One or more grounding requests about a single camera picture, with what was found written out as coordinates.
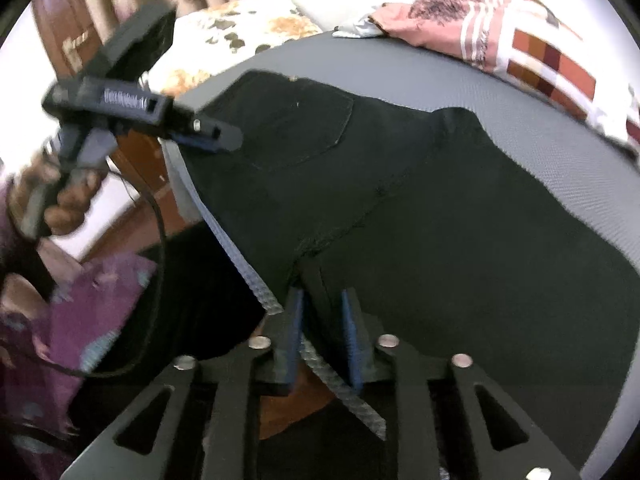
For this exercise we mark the grey crumpled cloth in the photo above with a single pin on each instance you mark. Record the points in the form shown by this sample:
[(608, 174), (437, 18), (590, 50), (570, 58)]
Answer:
[(357, 29)]

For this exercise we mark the person's purple patterned clothing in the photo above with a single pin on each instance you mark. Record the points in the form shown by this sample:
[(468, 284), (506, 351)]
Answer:
[(90, 310)]

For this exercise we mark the wooden bed frame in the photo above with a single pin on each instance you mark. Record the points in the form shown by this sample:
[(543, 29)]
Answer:
[(145, 170)]

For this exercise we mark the floral pillow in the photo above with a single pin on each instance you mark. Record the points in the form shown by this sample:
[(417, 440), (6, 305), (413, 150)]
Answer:
[(225, 25)]

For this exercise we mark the black pants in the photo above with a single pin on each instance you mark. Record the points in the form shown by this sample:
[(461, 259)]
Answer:
[(450, 210)]

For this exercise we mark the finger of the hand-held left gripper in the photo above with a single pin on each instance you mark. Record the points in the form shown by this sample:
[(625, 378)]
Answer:
[(210, 132)]

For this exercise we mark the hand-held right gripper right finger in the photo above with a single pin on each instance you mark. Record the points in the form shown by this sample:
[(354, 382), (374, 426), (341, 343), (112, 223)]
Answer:
[(350, 340)]

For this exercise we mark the orange plaid blanket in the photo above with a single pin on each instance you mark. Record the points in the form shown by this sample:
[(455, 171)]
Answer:
[(550, 60)]

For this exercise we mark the person's left hand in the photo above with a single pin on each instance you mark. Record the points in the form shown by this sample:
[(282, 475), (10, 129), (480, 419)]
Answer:
[(70, 205)]

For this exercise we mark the grey mat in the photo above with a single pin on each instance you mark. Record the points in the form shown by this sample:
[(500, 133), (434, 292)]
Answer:
[(400, 75)]

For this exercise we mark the brown wooden door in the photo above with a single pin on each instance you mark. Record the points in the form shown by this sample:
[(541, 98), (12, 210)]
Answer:
[(55, 20)]

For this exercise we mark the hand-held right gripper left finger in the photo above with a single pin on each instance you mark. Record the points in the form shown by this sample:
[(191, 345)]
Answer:
[(295, 330)]

